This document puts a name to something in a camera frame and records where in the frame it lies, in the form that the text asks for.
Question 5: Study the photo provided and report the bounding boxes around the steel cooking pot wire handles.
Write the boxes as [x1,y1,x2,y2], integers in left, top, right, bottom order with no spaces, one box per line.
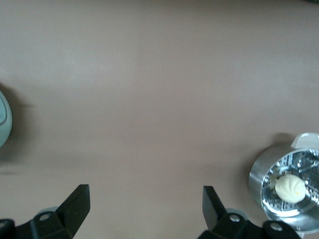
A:
[0,89,13,148]

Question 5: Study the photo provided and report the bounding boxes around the perforated steel steamer basket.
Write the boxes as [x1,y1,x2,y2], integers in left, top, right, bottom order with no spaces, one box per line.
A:
[261,149,319,212]

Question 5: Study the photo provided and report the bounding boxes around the steel pot with pale handles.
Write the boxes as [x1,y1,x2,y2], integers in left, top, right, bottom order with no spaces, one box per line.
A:
[248,132,319,235]

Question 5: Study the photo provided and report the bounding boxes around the brown table cover sheet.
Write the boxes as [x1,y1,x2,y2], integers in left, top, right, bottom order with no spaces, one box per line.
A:
[0,0,319,239]

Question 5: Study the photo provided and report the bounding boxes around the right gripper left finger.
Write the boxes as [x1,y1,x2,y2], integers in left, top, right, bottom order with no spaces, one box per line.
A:
[0,184,90,239]

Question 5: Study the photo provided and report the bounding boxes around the white steamed bun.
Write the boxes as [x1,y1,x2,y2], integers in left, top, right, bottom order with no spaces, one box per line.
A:
[274,174,306,203]

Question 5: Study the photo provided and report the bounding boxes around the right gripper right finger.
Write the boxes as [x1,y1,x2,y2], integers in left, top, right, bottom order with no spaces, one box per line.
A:
[196,185,302,239]

